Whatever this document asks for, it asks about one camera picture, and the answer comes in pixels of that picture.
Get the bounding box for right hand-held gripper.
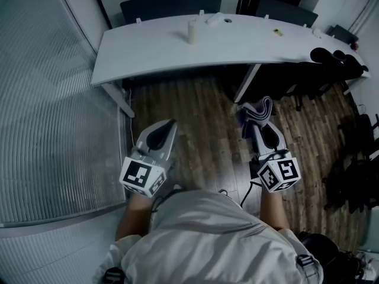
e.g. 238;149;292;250
250;122;301;193

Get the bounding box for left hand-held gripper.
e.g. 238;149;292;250
119;119;178;197

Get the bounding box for grey purple cloth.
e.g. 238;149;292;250
235;96;274;140

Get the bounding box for white cylindrical cup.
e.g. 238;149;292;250
187;19;199;45

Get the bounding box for person's right forearm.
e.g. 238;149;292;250
259;187;291;233

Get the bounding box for person's left forearm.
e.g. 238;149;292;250
114;192;154;243

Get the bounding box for white desk leg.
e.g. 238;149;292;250
233;63;263;104
101;81;136;119

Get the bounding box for person's white shirt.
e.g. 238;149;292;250
92;189;325;284

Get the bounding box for short dark desk partition panel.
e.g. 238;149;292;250
255;0;319;28

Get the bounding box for white power strip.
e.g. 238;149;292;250
207;12;223;27

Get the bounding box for black bag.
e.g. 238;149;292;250
298;231;365;284

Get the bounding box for long dark desk partition panel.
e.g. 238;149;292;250
119;0;224;27

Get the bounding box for white printed papers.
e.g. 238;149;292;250
356;248;379;281

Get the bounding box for thin white cable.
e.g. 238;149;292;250
127;88;134;139

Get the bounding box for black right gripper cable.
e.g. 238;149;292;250
240;179;262;209

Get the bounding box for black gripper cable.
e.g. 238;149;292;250
240;179;262;209
152;187;182;213

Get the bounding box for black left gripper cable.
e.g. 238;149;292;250
152;187;182;213

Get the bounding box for grey right shoulder strap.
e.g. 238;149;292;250
295;254;320;281

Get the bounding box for grey shoulder strap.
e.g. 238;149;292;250
102;266;123;284
295;254;320;281

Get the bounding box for grey left shoulder strap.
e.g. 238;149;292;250
102;266;123;284

